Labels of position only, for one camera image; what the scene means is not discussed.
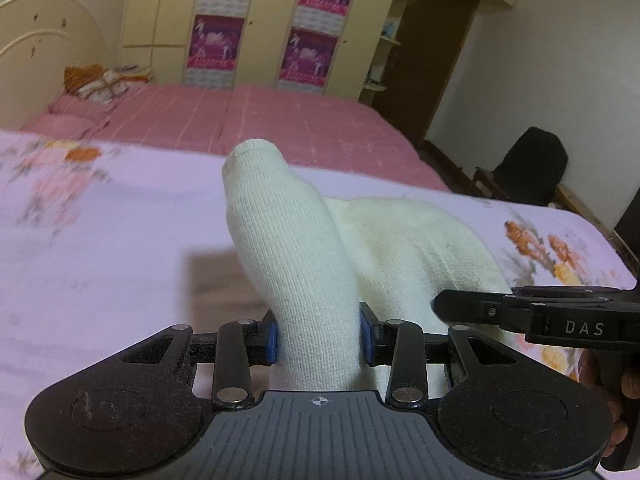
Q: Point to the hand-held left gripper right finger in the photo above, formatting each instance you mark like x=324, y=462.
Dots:
x=366, y=340

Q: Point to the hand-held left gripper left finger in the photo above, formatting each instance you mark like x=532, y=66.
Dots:
x=271, y=342

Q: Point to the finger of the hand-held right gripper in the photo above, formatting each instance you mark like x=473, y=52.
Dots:
x=470, y=307

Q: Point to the white knitted sock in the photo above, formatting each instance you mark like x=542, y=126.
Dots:
x=295, y=260

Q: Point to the person's right hand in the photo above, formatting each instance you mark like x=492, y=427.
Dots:
x=590, y=372

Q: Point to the dark flat screen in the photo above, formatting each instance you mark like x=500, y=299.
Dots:
x=629, y=237

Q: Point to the wooden side table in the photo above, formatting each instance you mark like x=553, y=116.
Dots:
x=484, y=180

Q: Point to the black chair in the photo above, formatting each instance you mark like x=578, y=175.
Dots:
x=532, y=165

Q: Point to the floral bed sheet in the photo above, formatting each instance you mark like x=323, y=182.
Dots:
x=100, y=240

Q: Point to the pink checked bed cover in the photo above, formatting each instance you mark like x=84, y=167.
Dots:
x=250, y=120

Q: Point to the dark wooden door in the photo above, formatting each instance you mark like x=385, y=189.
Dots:
x=425, y=60

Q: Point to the cream corner shelf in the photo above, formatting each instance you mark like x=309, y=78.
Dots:
x=387, y=40

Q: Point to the folded patterned blankets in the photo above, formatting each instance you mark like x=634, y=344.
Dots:
x=100, y=82

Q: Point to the cream wardrobe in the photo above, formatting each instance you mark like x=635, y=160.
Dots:
x=155, y=20

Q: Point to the cream arched headboard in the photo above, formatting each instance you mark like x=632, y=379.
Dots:
x=45, y=35

